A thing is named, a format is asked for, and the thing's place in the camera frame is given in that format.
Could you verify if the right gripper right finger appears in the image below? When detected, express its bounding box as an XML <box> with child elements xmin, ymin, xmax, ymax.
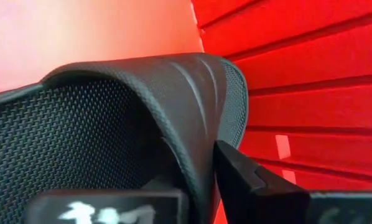
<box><xmin>213</xmin><ymin>139</ymin><xmax>372</xmax><ymax>224</ymax></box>

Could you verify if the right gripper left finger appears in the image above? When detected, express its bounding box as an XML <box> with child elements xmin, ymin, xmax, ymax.
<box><xmin>24</xmin><ymin>186</ymin><xmax>190</xmax><ymax>224</ymax></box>

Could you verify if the black slide sandal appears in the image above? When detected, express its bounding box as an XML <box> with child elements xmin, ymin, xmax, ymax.
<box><xmin>0</xmin><ymin>52</ymin><xmax>249</xmax><ymax>224</ymax></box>

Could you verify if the red plastic bin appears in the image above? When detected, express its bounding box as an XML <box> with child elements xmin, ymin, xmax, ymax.
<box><xmin>0</xmin><ymin>0</ymin><xmax>372</xmax><ymax>192</ymax></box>

